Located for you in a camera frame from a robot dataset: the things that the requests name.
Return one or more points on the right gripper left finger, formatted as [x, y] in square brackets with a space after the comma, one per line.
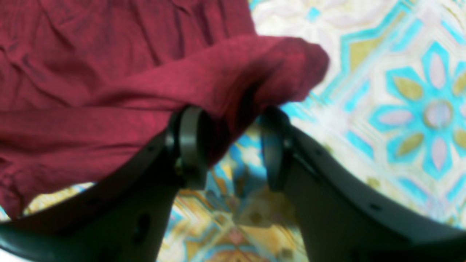
[123, 218]

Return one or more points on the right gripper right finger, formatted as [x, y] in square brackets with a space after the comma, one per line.
[341, 218]

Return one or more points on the dark red t-shirt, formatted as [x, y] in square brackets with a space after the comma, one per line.
[86, 83]

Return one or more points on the patterned tablecloth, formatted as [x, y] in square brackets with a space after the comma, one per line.
[390, 109]

